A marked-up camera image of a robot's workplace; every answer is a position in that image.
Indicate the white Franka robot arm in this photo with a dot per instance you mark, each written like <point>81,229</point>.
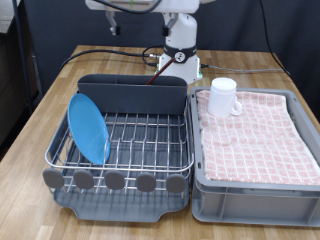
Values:
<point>181,36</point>

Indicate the black metal pole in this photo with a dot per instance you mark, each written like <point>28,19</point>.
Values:
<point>23,60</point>

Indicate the dark gray cutlery holder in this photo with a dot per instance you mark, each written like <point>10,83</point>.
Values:
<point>133,98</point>

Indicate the blue plate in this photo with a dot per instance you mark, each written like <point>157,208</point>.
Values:
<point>86,130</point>

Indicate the pink checked cloth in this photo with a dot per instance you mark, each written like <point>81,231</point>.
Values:
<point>260,140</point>

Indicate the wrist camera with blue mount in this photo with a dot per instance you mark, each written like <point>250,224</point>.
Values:
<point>131,2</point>

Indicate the white plastic mug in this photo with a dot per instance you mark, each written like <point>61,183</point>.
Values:
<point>220,100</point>

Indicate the black backdrop curtain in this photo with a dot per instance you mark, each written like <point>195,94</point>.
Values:
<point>46,60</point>

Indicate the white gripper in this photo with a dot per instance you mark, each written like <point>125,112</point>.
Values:
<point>180,6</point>

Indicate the gray dish drying rack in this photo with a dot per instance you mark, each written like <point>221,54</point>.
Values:
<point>120,206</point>

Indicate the gray plastic crate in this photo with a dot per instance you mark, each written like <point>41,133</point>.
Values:
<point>253,203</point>

